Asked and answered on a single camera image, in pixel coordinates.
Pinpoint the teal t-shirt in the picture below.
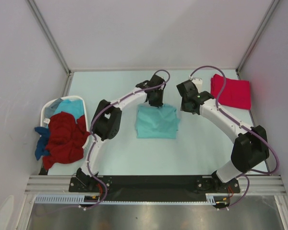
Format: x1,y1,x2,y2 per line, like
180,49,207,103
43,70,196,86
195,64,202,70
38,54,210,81
135,104,180,139

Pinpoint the aluminium frame rail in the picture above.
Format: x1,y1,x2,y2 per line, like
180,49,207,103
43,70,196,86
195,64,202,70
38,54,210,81
24,175,72,195

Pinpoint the folded red t-shirt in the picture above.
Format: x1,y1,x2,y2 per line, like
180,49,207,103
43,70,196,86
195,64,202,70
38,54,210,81
210,74,252,110

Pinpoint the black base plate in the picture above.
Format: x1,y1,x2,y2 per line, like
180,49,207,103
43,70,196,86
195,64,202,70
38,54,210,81
69,174,240,202

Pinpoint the white laundry basket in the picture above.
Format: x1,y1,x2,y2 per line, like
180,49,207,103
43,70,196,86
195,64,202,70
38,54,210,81
35,96,89,151

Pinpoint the light blue t-shirt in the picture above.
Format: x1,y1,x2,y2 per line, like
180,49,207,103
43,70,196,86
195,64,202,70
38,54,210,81
54,99,84,120

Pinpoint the dark blue t-shirt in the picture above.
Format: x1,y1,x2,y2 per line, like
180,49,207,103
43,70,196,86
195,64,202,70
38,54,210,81
34,126,50,161

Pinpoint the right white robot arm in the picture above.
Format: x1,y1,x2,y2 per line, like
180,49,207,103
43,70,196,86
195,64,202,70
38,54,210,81
177,80,269,192

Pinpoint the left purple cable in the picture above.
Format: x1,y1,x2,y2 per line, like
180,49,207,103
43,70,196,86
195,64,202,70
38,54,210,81
89,69,171,178

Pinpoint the dark red t-shirt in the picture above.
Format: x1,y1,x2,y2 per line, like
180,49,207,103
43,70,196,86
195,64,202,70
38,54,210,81
43,112,90,170

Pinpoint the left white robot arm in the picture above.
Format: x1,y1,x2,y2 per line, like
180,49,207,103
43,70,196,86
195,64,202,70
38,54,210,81
75,69,170,192

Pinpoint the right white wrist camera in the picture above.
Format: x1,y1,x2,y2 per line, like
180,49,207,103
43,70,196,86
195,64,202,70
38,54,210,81
190,77,203,92

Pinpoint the purple cable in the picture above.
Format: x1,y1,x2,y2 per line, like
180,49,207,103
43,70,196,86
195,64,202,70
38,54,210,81
89,69,171,178
188,66,280,175

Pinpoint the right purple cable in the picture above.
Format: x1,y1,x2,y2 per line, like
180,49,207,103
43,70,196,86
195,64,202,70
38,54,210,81
188,66,280,175

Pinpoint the light blue cable duct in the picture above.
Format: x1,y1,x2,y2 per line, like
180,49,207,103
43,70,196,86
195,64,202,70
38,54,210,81
35,194,100,205

